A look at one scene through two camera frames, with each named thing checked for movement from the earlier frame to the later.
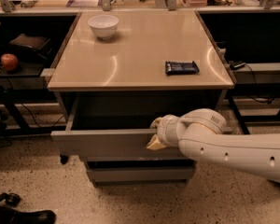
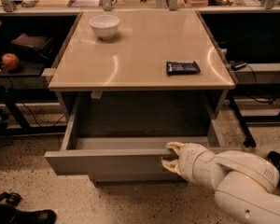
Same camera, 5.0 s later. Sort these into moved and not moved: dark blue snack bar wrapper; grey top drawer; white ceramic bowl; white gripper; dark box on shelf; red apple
Moved: grey top drawer; white gripper
Not moved: red apple; dark blue snack bar wrapper; white ceramic bowl; dark box on shelf
